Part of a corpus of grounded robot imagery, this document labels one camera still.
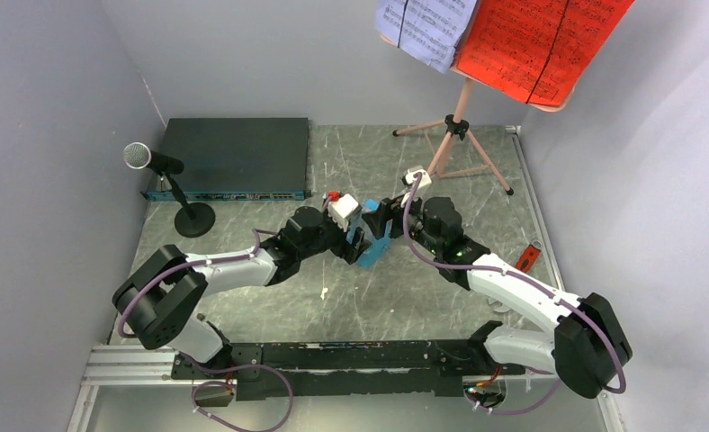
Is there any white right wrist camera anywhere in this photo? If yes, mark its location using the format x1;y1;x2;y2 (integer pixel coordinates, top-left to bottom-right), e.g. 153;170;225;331
401;166;433;197

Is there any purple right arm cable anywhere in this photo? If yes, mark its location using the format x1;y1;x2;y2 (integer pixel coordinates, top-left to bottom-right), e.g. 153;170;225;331
401;173;628;417

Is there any aluminium frame rail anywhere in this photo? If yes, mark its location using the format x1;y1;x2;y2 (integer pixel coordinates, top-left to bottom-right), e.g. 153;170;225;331
67;125;627;432

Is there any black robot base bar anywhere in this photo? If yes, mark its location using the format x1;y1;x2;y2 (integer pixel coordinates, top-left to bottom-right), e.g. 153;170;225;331
171;339;524;401

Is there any red handled tool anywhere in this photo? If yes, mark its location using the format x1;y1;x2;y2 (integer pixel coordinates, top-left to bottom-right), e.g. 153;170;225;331
516;240;543;274

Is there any pink tripod music stand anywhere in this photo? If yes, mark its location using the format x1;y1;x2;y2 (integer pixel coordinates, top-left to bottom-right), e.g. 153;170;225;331
380;32;576;198

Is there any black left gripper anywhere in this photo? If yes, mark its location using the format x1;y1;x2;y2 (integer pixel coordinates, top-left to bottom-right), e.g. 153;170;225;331
299;199;371;264

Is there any blue metronome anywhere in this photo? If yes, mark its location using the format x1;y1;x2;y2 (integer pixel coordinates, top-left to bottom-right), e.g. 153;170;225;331
355;199;391;268

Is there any blue sheet music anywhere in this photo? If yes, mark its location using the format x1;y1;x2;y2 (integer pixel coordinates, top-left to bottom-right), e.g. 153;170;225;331
374;0;478;73

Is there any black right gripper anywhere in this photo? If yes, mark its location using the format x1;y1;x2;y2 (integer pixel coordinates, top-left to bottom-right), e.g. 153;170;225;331
363;186;442;256

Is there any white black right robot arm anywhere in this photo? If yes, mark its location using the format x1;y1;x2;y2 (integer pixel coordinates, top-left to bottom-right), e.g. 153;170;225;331
363;196;633;399

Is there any red sheet music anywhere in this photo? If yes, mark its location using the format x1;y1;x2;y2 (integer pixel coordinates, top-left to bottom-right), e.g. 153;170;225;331
455;0;633;111

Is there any black blue network switch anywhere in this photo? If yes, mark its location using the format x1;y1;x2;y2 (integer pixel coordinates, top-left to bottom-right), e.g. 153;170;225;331
157;118;311;202

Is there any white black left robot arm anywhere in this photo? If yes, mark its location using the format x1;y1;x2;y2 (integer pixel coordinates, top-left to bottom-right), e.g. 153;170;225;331
112;206;371;378

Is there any black microphone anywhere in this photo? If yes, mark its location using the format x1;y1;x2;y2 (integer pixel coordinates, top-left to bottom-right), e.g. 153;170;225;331
123;142;216;239

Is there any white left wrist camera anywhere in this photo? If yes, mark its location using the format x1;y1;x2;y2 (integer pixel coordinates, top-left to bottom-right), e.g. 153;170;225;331
324;191;361;232

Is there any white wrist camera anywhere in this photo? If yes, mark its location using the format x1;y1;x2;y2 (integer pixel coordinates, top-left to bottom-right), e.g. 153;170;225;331
324;191;361;232
401;166;433;197

